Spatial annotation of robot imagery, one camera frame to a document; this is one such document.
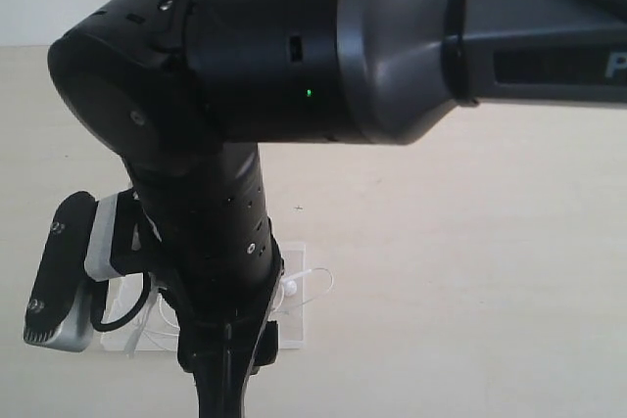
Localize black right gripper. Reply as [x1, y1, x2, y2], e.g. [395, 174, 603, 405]
[112, 187, 283, 418]

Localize white wired earphones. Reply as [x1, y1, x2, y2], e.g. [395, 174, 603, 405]
[124, 267, 337, 355]

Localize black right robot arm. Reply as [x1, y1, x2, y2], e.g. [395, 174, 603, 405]
[47, 0, 626, 417]

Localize clear plastic hinged storage box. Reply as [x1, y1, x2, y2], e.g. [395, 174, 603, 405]
[100, 242, 307, 352]

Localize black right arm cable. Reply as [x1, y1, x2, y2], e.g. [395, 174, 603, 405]
[90, 270, 153, 334]

